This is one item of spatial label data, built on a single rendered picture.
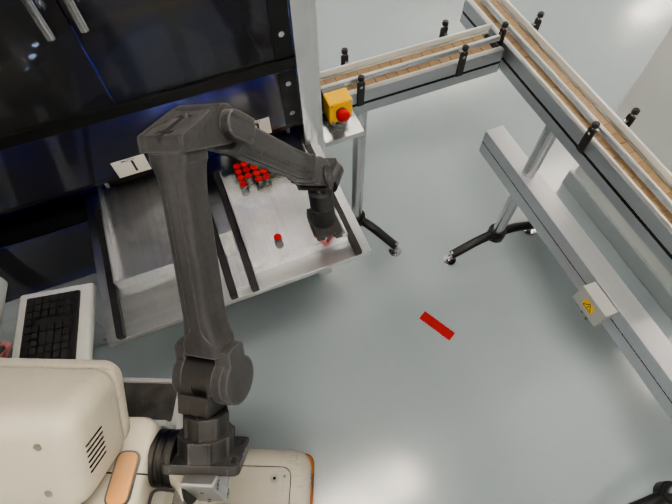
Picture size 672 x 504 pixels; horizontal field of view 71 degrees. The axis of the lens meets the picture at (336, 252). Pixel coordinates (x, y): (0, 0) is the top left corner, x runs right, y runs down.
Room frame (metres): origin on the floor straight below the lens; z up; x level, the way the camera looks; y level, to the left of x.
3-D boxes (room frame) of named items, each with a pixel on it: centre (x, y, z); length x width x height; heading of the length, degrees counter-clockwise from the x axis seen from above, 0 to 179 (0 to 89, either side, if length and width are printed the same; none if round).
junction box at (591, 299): (0.58, -0.86, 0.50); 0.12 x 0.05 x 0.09; 20
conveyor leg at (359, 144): (1.22, -0.10, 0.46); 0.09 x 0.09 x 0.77; 20
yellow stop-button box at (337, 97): (1.04, -0.02, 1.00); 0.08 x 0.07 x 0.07; 20
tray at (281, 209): (0.76, 0.15, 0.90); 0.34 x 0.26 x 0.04; 20
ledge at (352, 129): (1.08, -0.02, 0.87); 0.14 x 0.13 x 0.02; 20
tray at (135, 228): (0.73, 0.50, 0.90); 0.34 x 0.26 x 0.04; 20
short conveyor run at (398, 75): (1.27, -0.24, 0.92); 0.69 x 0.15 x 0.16; 110
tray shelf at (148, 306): (0.72, 0.31, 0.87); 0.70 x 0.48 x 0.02; 110
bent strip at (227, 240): (0.58, 0.27, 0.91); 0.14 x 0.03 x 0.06; 19
